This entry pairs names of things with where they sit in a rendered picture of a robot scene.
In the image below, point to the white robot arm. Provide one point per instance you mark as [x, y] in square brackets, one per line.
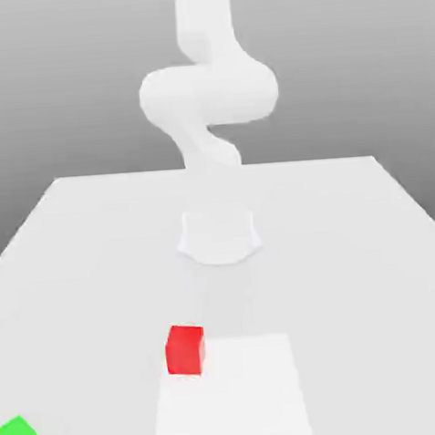
[209, 93]

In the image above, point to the small red cube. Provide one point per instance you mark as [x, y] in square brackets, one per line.
[185, 350]

